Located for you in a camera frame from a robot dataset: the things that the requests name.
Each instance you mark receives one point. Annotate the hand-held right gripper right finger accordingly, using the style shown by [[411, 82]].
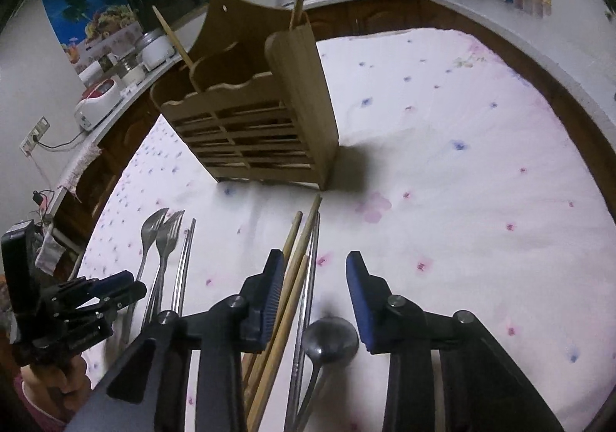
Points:
[[358, 302]]

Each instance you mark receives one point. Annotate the row of small spice jars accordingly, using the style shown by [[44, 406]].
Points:
[[529, 3]]

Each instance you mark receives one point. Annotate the metal spoon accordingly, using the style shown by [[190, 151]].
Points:
[[329, 340]]

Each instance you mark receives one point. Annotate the hanging grey rag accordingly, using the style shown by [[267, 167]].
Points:
[[50, 249]]

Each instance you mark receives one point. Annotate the person's left hand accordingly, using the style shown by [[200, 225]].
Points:
[[53, 381]]

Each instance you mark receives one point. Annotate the metal fork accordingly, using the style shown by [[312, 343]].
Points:
[[150, 232], [168, 234]]

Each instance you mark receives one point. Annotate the lace counter cloth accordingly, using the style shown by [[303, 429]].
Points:
[[79, 167]]

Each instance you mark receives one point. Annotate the red and white appliance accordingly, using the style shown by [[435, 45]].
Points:
[[96, 102]]

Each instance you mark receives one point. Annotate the white floral tablecloth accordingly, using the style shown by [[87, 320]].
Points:
[[457, 196]]

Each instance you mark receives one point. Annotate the wall power strip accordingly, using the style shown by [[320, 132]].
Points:
[[33, 136]]

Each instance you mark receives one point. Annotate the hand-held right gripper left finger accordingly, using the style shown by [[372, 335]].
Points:
[[270, 297]]

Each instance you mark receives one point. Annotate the fruit and beach wall poster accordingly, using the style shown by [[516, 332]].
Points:
[[77, 3]]

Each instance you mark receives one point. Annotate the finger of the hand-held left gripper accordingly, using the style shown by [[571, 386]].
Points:
[[131, 292], [113, 279]]

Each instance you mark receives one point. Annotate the wooden utensil holder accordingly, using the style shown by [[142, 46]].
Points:
[[298, 100]]

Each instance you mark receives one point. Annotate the white kitchen countertop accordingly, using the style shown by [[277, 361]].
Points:
[[553, 42]]

